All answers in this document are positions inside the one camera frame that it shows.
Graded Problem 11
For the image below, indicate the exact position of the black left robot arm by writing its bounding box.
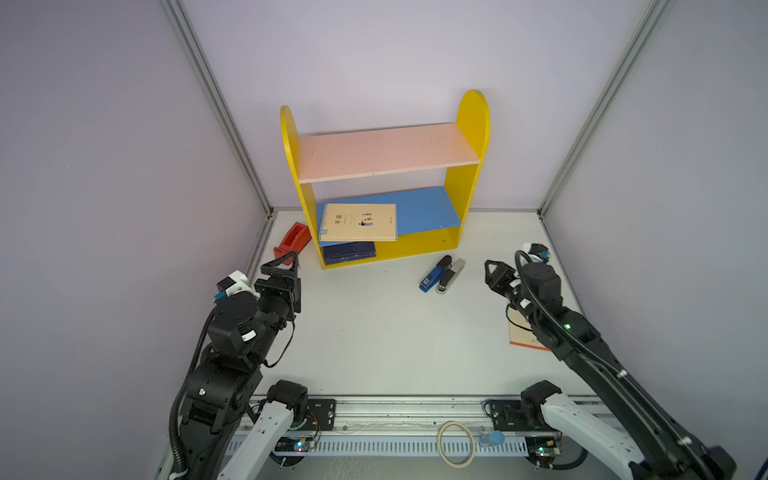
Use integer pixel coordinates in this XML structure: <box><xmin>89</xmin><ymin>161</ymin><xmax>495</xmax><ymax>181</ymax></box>
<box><xmin>168</xmin><ymin>251</ymin><xmax>301</xmax><ymax>479</ymax></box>

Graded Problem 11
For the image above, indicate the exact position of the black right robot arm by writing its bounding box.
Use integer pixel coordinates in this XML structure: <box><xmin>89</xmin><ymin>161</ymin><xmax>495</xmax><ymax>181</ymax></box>
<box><xmin>484</xmin><ymin>251</ymin><xmax>736</xmax><ymax>479</ymax></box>

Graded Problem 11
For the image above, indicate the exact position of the left green circuit board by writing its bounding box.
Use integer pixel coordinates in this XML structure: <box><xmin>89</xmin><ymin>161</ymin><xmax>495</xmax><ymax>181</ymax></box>
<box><xmin>286</xmin><ymin>438</ymin><xmax>317</xmax><ymax>453</ymax></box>

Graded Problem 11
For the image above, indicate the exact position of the right green circuit board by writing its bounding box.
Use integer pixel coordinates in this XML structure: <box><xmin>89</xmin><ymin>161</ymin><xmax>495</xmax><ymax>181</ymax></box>
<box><xmin>525</xmin><ymin>436</ymin><xmax>561</xmax><ymax>458</ymax></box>

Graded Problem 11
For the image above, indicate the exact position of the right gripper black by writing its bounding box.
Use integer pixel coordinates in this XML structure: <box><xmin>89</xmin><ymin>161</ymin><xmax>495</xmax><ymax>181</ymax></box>
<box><xmin>484</xmin><ymin>262</ymin><xmax>539</xmax><ymax>324</ymax></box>

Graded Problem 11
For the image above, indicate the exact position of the small blue cap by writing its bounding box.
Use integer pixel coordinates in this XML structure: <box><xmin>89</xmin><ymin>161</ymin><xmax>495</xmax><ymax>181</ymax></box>
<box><xmin>477</xmin><ymin>430</ymin><xmax>506</xmax><ymax>448</ymax></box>

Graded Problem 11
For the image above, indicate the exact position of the aluminium front rail frame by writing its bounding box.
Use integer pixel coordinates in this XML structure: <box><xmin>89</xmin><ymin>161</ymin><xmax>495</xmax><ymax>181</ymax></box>
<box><xmin>152</xmin><ymin>394</ymin><xmax>676</xmax><ymax>480</ymax></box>

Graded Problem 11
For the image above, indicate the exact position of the beige book orange edge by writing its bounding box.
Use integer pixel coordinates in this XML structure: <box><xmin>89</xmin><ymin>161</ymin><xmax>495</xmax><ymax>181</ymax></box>
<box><xmin>506</xmin><ymin>307</ymin><xmax>547</xmax><ymax>351</ymax></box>

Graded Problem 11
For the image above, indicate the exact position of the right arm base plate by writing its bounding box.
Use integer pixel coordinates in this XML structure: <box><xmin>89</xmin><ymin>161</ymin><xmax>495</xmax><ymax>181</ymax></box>
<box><xmin>483</xmin><ymin>399</ymin><xmax>548</xmax><ymax>432</ymax></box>

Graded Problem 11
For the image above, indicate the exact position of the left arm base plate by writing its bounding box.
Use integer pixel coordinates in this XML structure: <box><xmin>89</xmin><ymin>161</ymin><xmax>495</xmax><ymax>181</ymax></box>
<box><xmin>290</xmin><ymin>396</ymin><xmax>338</xmax><ymax>433</ymax></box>

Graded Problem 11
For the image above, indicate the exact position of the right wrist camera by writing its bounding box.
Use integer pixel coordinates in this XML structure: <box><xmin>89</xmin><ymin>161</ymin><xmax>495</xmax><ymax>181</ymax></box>
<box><xmin>522</xmin><ymin>243</ymin><xmax>550</xmax><ymax>263</ymax></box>

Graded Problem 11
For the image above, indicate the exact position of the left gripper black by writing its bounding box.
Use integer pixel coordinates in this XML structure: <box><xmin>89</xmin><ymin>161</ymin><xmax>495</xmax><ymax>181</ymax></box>
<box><xmin>241</xmin><ymin>243</ymin><xmax>300</xmax><ymax>361</ymax></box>

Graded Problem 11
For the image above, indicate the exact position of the red tape dispenser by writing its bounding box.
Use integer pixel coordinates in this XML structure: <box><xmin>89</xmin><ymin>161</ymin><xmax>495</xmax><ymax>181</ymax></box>
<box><xmin>273</xmin><ymin>222</ymin><xmax>312</xmax><ymax>258</ymax></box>

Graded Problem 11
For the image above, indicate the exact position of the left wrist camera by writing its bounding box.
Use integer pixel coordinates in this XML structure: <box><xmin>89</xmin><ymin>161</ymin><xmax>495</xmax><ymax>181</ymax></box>
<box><xmin>214</xmin><ymin>270</ymin><xmax>260</xmax><ymax>303</ymax></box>

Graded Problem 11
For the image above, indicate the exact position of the beige tape ring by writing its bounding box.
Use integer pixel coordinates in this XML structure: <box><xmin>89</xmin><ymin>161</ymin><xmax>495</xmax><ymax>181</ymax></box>
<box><xmin>436</xmin><ymin>421</ymin><xmax>476</xmax><ymax>470</ymax></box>

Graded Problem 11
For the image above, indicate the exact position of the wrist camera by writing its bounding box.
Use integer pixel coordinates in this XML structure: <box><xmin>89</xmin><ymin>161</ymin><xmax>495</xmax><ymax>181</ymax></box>
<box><xmin>214</xmin><ymin>270</ymin><xmax>260</xmax><ymax>303</ymax></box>
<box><xmin>522</xmin><ymin>243</ymin><xmax>550</xmax><ymax>263</ymax></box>

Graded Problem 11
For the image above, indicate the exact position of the dark purple book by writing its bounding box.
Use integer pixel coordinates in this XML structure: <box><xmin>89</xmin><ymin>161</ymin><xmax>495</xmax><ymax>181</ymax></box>
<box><xmin>322</xmin><ymin>241</ymin><xmax>376</xmax><ymax>266</ymax></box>

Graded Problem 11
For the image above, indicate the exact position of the green circuit board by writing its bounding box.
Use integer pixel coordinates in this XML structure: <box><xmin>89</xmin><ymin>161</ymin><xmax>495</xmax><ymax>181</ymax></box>
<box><xmin>525</xmin><ymin>436</ymin><xmax>561</xmax><ymax>458</ymax></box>
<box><xmin>286</xmin><ymin>438</ymin><xmax>317</xmax><ymax>453</ymax></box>

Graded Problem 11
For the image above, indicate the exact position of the blue black stapler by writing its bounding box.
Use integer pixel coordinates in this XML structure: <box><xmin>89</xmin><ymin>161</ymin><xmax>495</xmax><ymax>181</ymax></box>
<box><xmin>419</xmin><ymin>255</ymin><xmax>452</xmax><ymax>293</ymax></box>

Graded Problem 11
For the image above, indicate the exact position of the beige book blue edge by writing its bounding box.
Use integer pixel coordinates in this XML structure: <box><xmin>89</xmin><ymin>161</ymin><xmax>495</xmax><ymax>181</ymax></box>
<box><xmin>319</xmin><ymin>203</ymin><xmax>398</xmax><ymax>242</ymax></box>

